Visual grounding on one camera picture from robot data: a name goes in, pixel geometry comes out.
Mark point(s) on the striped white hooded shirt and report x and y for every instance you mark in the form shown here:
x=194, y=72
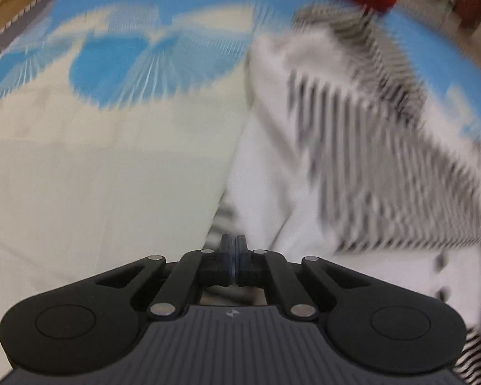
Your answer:
x=346, y=156

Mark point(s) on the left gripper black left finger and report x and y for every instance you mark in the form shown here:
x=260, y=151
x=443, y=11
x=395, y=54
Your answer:
x=183, y=282

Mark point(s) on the blue white patterned bedsheet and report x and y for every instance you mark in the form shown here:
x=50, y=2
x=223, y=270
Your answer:
x=119, y=123

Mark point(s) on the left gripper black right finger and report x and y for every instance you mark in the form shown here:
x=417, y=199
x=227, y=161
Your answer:
x=271, y=272

